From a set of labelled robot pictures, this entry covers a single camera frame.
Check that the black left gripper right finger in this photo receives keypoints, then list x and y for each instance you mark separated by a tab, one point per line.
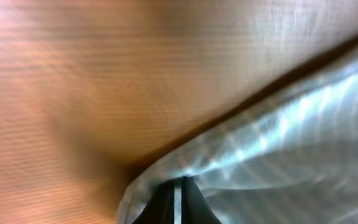
194	209

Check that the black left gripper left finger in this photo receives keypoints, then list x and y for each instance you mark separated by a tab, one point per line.
160	208

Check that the light blue striped shirt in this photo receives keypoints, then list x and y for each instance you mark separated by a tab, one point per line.
291	158

